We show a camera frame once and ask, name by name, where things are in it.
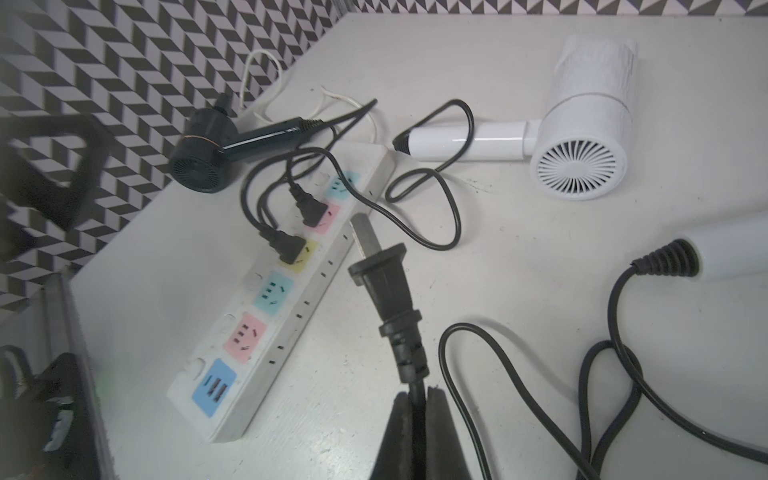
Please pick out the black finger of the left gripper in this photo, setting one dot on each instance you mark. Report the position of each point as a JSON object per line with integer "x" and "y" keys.
{"x": 54, "y": 174}

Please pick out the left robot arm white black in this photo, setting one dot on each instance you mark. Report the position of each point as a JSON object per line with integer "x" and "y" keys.
{"x": 50, "y": 424}

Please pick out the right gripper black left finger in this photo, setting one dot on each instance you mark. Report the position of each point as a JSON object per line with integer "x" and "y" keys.
{"x": 395, "y": 459}

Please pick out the white power strip colourful sockets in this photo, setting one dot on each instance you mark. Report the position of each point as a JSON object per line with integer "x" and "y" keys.
{"x": 231, "y": 369}

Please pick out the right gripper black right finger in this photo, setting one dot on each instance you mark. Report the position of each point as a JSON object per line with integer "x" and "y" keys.
{"x": 444, "y": 455}

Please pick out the white blow dryer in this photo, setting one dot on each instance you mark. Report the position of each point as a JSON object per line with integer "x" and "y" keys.
{"x": 578, "y": 150}
{"x": 730, "y": 248}

